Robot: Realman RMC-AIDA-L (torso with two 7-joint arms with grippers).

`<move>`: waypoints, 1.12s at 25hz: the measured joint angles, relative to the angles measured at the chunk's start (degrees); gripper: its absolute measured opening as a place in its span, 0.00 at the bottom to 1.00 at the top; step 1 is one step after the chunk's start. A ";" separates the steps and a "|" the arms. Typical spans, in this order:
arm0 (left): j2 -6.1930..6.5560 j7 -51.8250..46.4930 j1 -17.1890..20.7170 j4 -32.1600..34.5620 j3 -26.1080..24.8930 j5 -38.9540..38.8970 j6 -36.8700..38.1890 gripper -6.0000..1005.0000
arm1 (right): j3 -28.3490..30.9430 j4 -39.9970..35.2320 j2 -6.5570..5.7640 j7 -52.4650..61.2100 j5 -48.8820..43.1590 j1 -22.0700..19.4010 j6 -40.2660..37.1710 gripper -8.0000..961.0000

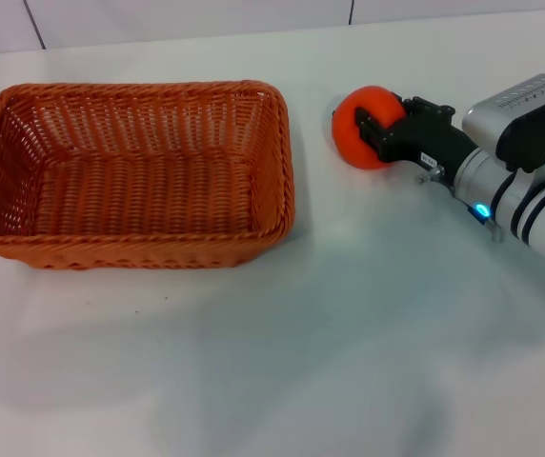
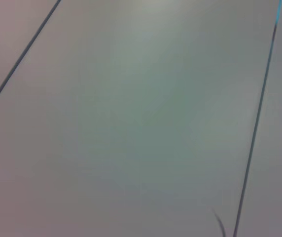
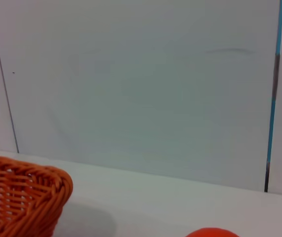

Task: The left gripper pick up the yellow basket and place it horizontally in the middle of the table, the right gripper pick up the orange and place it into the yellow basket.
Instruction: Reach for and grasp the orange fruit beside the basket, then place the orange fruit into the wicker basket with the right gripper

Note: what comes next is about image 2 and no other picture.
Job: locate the thin dark curved strand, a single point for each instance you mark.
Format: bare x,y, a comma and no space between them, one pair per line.
220,222

